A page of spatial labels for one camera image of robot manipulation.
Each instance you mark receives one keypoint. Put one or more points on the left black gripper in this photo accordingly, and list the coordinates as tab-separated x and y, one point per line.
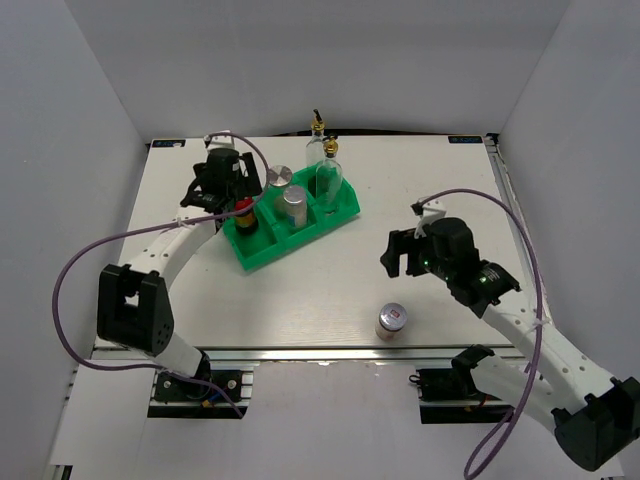
247	185

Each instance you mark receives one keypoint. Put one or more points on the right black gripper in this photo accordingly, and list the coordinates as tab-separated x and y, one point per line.
403	243

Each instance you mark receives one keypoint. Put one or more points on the jar with silver lid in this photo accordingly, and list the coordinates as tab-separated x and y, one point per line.
279	177

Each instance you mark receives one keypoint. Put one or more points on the red lid dark sauce jar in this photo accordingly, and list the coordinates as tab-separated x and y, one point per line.
247	222

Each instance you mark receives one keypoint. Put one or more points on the blue label silver lid shaker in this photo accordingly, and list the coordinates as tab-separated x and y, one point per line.
295	201

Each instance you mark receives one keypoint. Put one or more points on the glass bottle with dark bottom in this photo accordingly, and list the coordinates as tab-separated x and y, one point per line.
314	149

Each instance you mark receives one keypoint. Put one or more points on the glass bottle gold black pourer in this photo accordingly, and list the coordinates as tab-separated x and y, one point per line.
329	177

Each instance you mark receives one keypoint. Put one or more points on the small red label spice jar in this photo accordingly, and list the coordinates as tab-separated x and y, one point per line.
392	318

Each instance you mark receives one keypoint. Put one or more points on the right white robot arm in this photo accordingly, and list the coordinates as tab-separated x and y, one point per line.
592	414

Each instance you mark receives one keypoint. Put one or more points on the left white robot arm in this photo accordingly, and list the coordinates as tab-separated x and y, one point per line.
134	308

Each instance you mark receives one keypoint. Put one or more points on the left blue table label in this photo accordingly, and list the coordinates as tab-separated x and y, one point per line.
168	143

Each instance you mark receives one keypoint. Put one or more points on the blue table label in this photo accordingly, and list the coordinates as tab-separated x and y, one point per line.
168	143
465	139

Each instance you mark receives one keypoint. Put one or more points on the right blue table label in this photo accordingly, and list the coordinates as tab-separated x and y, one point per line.
465	139

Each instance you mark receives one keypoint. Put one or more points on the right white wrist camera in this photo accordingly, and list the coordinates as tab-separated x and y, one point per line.
428	211

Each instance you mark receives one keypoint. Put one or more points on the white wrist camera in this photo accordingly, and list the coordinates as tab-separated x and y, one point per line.
222	139
428	211

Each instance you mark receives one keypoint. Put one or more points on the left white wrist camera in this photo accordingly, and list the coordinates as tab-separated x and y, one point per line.
222	139

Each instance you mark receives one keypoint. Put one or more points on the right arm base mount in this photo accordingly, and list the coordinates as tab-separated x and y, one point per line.
450	396

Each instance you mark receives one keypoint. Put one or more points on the front aluminium table rail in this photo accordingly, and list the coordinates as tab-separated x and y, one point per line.
412	356

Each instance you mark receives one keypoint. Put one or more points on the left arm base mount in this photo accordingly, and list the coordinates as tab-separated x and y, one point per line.
171	398

